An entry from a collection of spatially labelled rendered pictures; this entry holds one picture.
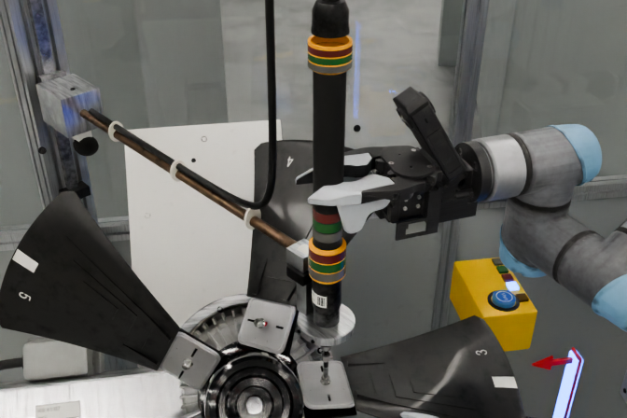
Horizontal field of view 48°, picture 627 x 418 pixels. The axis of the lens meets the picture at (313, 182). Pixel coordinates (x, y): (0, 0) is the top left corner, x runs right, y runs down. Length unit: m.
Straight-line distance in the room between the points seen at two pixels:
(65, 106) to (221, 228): 0.32
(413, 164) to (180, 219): 0.50
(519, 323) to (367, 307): 0.63
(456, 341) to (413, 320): 0.88
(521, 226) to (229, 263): 0.49
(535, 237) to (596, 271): 0.09
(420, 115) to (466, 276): 0.63
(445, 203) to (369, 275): 0.97
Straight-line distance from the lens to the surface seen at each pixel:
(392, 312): 1.87
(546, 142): 0.86
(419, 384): 0.97
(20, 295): 0.99
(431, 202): 0.79
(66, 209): 0.92
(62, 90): 1.25
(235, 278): 1.16
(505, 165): 0.82
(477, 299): 1.29
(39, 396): 1.08
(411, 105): 0.75
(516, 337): 1.32
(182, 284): 1.16
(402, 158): 0.79
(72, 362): 1.11
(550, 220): 0.90
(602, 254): 0.86
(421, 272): 1.81
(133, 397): 1.06
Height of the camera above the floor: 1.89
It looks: 31 degrees down
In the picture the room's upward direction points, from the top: straight up
